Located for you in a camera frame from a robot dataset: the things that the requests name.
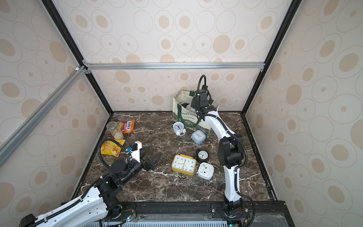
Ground small white round clock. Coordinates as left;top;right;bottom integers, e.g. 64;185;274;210
173;122;186;136

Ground small black round clock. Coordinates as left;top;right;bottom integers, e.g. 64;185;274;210
194;150;210;164

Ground white square clock orange hands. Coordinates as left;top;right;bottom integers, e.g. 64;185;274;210
185;104;196;113

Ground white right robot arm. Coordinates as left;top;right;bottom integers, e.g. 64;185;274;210
174;75;255;223

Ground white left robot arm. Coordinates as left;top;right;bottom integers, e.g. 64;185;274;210
19;138;162;227

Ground yellow chips snack bag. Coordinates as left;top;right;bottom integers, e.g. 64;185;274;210
101;141;122;157

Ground yellow rectangular alarm clock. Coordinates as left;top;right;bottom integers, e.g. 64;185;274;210
172;154;197;176

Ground orange Fox's candy bag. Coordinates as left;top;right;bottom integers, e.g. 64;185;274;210
119;119;135;134

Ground blue square clock white face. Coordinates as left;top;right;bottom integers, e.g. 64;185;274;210
191;130;206;144

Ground white square clock face-down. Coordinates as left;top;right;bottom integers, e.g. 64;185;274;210
197;162;214;180

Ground canvas tote bag green handles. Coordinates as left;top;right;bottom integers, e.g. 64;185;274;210
173;86;224;136

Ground aluminium horizontal back rail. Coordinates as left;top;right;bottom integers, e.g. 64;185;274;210
86;62;265;70

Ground black vertical frame post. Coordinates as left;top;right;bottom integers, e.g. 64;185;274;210
41;0;113;115

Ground aluminium left side rail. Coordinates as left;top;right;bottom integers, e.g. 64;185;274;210
1;66;86;165

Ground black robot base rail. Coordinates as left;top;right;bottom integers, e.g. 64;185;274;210
56;201;290;227

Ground black right frame post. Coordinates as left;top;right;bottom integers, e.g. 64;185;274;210
241;0;302;116

